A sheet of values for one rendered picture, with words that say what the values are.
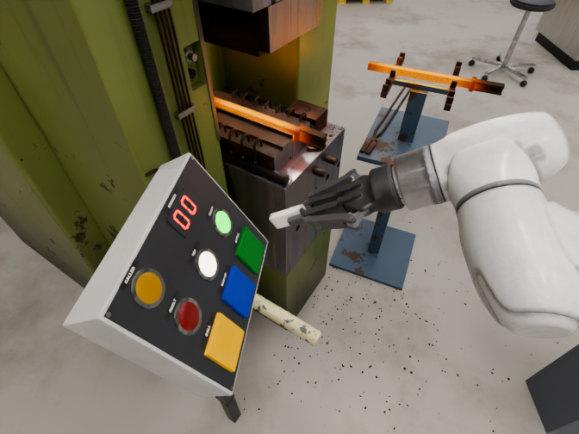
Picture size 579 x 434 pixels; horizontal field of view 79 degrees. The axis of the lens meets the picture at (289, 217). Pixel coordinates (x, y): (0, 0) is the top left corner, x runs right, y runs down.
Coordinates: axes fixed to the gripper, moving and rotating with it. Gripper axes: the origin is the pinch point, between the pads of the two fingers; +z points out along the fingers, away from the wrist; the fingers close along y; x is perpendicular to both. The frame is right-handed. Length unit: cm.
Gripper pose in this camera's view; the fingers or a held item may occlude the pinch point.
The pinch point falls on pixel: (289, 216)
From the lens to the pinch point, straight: 64.6
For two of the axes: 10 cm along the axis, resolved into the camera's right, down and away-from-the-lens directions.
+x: -5.0, -6.4, -5.9
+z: -8.6, 2.5, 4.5
